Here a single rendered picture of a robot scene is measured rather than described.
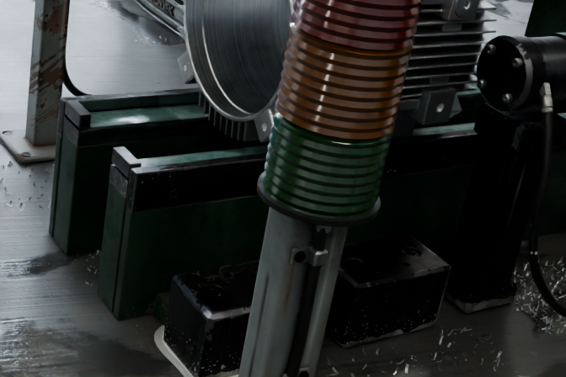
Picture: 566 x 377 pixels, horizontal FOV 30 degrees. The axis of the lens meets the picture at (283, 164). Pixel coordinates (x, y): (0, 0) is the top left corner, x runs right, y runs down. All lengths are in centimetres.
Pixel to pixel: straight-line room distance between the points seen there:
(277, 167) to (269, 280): 7
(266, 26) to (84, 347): 33
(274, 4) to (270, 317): 45
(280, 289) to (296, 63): 12
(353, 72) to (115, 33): 98
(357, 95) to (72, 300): 42
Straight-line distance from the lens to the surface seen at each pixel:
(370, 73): 49
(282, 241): 54
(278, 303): 56
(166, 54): 140
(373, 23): 48
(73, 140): 87
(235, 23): 93
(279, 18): 96
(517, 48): 84
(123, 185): 79
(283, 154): 51
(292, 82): 50
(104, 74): 130
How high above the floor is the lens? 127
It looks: 24 degrees down
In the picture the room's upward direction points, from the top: 11 degrees clockwise
